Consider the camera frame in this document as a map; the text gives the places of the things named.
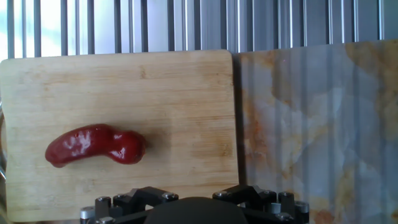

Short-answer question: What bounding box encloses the large red chili pepper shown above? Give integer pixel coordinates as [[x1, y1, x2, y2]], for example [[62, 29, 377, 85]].
[[45, 123, 147, 169]]

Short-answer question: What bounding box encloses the orange marbled table mat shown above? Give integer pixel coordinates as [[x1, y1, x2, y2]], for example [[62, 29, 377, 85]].
[[231, 39, 398, 224]]

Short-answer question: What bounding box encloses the wooden cutting board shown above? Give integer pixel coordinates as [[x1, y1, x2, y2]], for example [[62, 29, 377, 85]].
[[0, 49, 239, 223]]

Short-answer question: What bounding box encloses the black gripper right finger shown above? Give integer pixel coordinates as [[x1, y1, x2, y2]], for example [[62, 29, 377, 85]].
[[213, 185, 310, 224]]

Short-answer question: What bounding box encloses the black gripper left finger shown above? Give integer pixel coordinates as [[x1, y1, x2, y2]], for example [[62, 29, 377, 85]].
[[80, 186, 180, 224]]

